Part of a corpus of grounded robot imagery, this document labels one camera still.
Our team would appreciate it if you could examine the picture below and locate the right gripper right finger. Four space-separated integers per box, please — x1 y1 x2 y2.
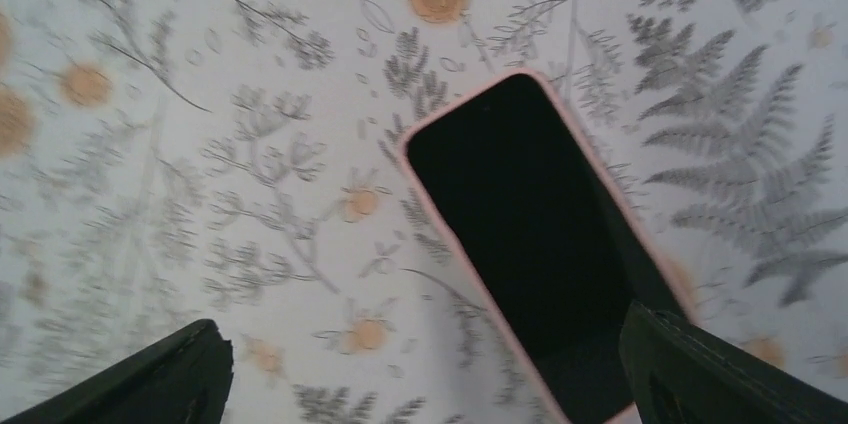
619 302 847 424

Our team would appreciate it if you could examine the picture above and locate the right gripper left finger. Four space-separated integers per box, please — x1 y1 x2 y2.
5 319 234 424

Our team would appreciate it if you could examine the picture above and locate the purple phone black screen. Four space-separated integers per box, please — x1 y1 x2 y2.
405 73 687 424

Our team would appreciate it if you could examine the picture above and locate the pink phone case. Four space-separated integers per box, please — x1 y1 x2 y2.
398 67 700 424

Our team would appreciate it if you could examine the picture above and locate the floral patterned table mat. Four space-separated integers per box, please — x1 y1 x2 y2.
1 0 847 423

